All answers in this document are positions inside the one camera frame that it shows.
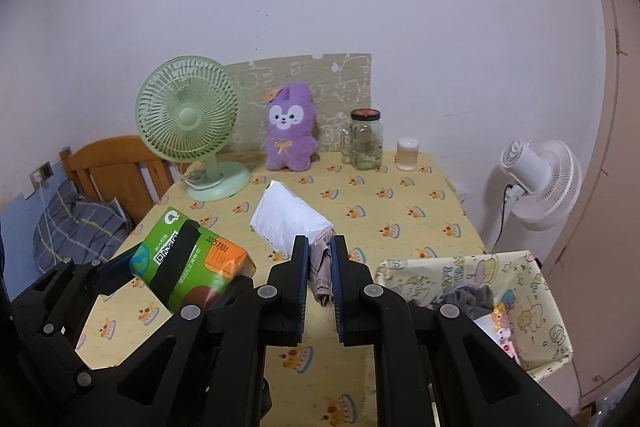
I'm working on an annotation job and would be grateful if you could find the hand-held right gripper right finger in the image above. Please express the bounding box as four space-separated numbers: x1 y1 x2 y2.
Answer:
331 234 578 427

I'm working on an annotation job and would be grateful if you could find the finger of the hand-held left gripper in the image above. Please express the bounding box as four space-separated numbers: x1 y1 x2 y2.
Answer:
12 288 98 418
10 248 149 308

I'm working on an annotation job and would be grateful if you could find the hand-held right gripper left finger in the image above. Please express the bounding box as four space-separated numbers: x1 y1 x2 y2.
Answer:
67 236 311 427

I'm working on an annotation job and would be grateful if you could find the beige cloth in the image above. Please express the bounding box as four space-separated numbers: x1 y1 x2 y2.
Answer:
307 229 337 308

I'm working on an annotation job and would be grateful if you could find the white soft pack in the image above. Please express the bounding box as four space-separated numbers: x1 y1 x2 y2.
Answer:
249 179 334 254

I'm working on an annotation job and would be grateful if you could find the green tissue pack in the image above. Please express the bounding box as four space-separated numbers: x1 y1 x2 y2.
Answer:
130 206 257 312

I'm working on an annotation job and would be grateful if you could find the grey cloth with cord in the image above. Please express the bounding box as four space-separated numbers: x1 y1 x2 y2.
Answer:
434 284 497 322

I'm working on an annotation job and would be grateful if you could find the yellow printed fabric basket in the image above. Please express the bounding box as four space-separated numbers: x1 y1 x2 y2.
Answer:
375 251 574 382

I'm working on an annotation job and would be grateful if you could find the blue plaid pillow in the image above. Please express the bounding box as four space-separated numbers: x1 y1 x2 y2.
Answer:
32 181 135 270

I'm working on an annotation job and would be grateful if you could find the wooden bed headboard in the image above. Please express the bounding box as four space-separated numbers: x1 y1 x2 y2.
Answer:
60 136 191 225

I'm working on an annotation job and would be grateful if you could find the yellow printed tablecloth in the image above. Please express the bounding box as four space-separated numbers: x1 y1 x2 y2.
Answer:
75 151 488 427

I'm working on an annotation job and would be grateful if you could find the small clear glass bottle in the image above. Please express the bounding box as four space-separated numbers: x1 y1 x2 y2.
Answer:
341 127 357 165

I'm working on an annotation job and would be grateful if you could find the purple plush toy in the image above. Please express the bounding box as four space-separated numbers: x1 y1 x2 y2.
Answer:
263 83 319 172

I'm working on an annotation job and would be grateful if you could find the glass jar with lid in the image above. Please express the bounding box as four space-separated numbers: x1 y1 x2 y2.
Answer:
350 108 385 170

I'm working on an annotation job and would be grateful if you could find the clear cotton swab container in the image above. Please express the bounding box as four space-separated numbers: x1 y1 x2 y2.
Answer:
396 137 419 172

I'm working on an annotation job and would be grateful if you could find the green desk fan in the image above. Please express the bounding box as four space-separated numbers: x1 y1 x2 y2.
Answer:
135 56 252 202

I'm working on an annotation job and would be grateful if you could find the white standing fan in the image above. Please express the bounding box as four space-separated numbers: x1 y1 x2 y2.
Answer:
487 139 583 253

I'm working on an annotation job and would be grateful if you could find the beige door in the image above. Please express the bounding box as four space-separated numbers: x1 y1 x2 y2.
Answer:
542 0 640 408

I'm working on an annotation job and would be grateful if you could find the white fan cable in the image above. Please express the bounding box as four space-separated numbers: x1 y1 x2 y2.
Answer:
181 169 223 188

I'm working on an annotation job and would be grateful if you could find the black fan cable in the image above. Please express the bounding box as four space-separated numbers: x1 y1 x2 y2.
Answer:
492 184 523 254

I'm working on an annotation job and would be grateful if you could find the printed beige wall mat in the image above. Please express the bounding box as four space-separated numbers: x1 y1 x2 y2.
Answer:
222 53 373 154

